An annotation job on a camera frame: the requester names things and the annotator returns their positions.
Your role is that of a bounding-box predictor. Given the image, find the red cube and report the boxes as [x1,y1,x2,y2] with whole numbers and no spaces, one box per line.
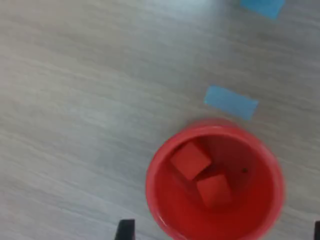
[195,173,233,209]
[169,141,213,182]

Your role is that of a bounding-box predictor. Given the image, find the red plastic cup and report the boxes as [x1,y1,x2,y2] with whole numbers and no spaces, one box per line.
[144,119,286,240]

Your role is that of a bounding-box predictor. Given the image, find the blue tape piece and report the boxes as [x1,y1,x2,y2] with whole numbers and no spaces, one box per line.
[239,0,286,21]
[203,84,260,121]

